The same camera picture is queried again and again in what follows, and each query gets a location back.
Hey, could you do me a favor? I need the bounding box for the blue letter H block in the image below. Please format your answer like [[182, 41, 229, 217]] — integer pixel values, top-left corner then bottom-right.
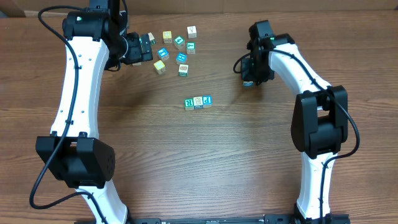
[[176, 52, 187, 64]]

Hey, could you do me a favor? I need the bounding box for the yellow block top row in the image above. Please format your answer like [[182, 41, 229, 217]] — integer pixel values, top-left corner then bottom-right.
[[162, 30, 173, 44]]

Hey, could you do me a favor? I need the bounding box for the yellow block number 1 side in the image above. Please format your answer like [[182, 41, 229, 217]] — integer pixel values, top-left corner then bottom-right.
[[154, 60, 166, 75]]

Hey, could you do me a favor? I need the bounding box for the white picture block blue side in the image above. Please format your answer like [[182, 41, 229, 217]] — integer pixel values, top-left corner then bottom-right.
[[243, 81, 254, 87]]

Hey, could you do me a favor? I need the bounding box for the white block green number side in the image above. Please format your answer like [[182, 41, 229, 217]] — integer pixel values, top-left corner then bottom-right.
[[148, 32, 156, 45]]

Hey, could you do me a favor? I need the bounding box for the blue letter T block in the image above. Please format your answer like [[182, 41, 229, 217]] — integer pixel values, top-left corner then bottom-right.
[[157, 47, 169, 62]]

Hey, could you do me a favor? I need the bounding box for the white block M side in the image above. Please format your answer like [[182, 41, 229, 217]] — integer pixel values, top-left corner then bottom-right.
[[187, 26, 197, 39]]

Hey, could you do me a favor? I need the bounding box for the green number 7 block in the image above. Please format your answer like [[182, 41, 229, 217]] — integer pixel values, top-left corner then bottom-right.
[[186, 42, 196, 55]]

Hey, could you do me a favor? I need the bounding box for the green letter R block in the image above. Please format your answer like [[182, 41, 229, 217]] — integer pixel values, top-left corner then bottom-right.
[[184, 98, 194, 110]]

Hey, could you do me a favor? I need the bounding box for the pineapple picture block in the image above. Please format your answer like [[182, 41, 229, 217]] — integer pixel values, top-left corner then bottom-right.
[[178, 64, 189, 77]]

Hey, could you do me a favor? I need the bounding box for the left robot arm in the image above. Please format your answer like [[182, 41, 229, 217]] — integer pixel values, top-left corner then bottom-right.
[[35, 0, 153, 223]]

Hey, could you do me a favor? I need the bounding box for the pretzel picture block blue side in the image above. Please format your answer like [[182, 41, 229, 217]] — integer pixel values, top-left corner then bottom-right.
[[193, 96, 203, 109]]

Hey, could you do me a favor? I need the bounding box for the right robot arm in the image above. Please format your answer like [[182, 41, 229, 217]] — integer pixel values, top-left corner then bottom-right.
[[236, 20, 360, 223]]

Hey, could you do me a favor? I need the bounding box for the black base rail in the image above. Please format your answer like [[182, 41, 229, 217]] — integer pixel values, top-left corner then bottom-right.
[[74, 213, 351, 224]]

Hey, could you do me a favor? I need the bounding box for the green number 4 block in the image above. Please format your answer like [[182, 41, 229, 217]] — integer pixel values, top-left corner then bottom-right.
[[173, 35, 185, 50]]

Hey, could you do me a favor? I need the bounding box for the blue letter P block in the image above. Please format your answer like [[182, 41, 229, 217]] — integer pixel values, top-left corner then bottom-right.
[[202, 95, 213, 108]]

